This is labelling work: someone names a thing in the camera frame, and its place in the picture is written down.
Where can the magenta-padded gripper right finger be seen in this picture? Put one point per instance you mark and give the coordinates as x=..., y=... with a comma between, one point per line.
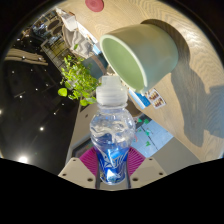
x=149, y=171

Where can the clear blue-label drink bottle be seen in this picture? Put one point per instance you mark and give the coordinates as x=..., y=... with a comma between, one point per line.
x=111, y=133

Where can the small blue white box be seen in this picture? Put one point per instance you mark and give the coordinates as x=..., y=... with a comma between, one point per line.
x=140, y=100

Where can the group of dining chairs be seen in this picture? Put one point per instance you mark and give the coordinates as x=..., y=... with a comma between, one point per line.
x=46, y=25

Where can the pill blister pack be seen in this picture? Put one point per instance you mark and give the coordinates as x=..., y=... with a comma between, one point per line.
x=156, y=98

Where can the flat round red coaster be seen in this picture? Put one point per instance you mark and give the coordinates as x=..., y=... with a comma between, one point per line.
x=94, y=4

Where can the group of ceiling lights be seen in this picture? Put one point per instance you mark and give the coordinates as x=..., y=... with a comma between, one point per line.
x=22, y=159

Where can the pale green mug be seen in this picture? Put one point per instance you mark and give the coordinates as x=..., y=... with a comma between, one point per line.
x=153, y=50

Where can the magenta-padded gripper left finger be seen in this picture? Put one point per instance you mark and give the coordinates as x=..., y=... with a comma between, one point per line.
x=76, y=172

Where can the green potted plant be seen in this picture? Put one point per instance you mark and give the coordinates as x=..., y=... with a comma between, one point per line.
x=78, y=80

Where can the white orange carton box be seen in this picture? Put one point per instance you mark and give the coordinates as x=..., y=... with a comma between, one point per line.
x=69, y=20

